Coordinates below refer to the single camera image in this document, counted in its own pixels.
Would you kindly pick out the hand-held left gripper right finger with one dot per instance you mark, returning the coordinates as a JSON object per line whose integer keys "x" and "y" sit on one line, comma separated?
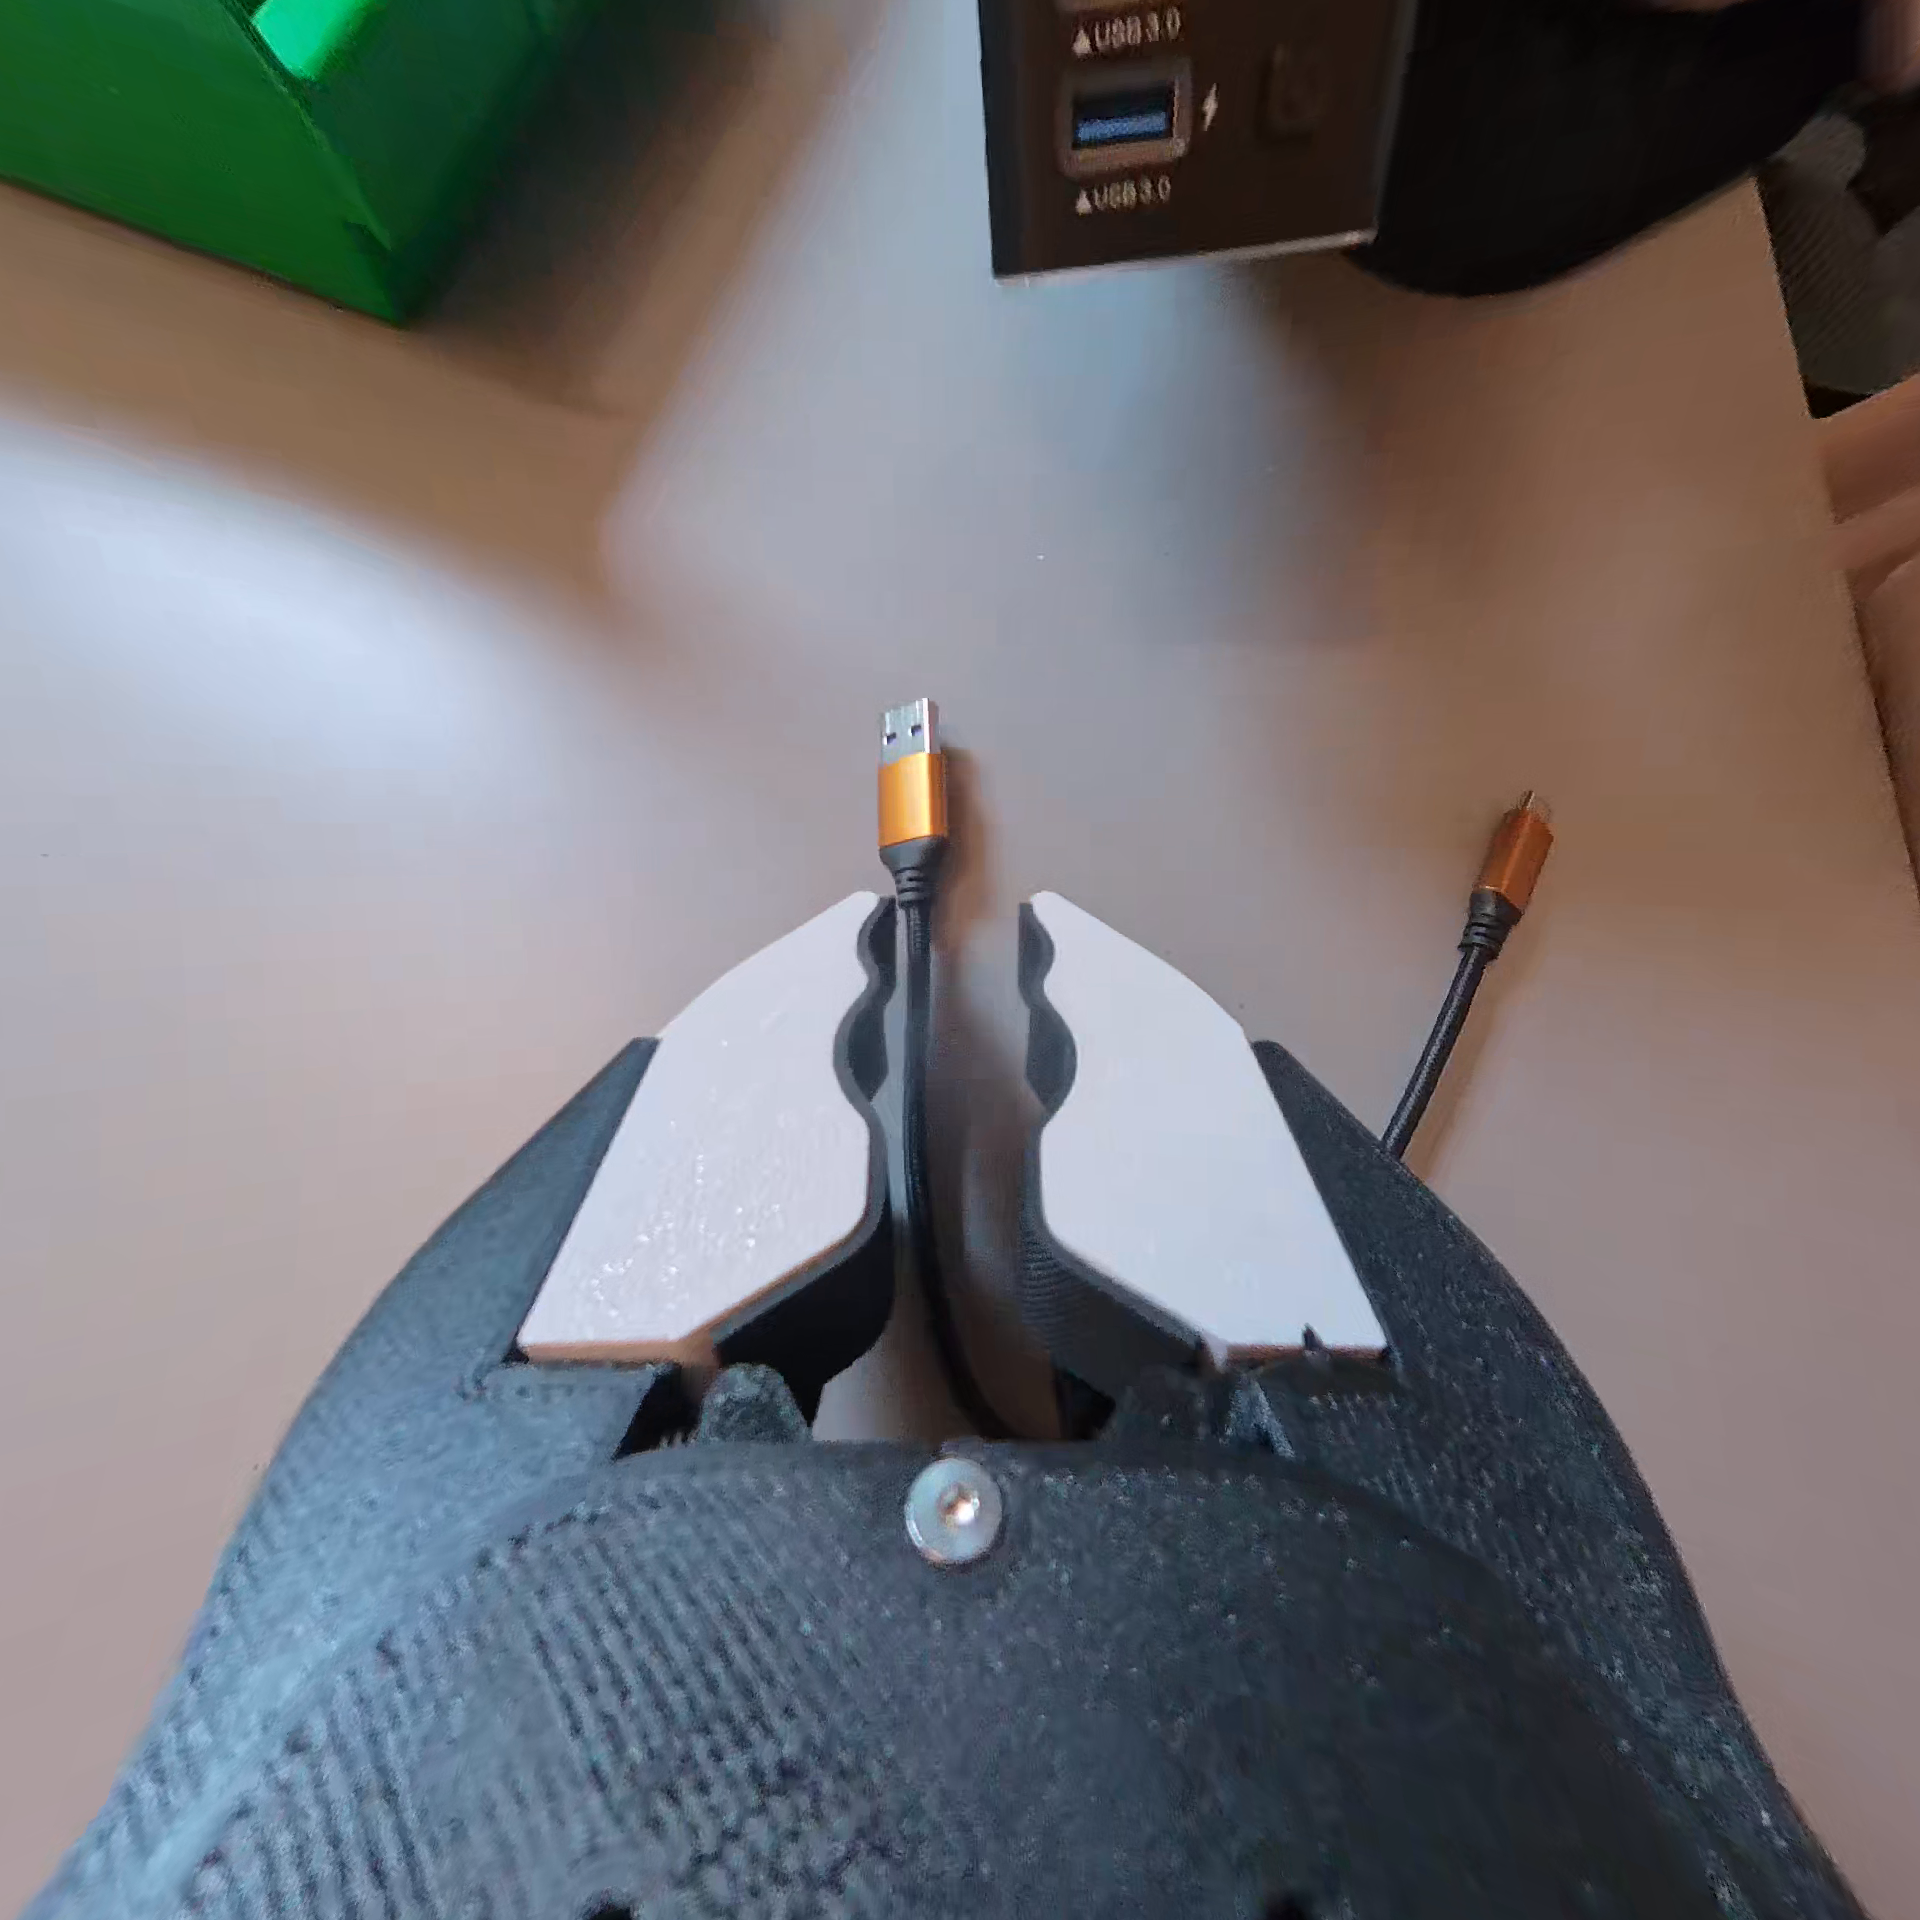
{"x": 1201, "y": 1185}

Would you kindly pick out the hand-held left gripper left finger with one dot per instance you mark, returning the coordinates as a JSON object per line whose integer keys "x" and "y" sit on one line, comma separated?
{"x": 720, "y": 1185}

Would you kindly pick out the black multi-port usb hub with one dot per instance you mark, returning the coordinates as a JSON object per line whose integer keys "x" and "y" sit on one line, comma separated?
{"x": 1050, "y": 225}

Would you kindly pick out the green plastic storage bin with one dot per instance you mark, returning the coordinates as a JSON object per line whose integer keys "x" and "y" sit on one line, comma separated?
{"x": 151, "y": 135}

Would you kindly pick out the person's beige sweatshirt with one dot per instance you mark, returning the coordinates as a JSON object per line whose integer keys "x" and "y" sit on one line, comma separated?
{"x": 1899, "y": 721}

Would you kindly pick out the black wrist rest pad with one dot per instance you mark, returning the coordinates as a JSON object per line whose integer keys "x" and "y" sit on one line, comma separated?
{"x": 1575, "y": 151}

